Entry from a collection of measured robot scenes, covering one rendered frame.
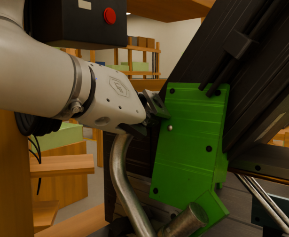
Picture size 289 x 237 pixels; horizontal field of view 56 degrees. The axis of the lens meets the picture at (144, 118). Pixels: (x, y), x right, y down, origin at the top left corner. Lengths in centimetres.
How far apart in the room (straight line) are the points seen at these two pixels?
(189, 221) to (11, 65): 30
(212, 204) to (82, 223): 48
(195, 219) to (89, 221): 47
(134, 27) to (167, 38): 173
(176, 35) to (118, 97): 1063
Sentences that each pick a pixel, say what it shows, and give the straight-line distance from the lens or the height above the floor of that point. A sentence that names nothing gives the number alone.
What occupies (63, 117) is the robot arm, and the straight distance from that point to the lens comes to 35.
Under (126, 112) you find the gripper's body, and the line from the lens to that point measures 37.
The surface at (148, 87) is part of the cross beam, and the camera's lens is 101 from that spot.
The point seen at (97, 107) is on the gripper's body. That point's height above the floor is 124.
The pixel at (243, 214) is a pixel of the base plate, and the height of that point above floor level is 90.
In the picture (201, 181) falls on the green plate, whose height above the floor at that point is 112.
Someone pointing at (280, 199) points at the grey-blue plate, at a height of 104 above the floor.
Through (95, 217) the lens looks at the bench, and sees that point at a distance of 86.
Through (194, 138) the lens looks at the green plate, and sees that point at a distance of 45.
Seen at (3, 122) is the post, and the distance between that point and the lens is 60.
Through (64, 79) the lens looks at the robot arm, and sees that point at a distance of 32.
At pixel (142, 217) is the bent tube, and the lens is 48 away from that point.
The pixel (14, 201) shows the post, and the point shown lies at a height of 103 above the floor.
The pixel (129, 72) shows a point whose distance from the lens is 638.
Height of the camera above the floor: 128
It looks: 9 degrees down
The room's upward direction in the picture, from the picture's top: straight up
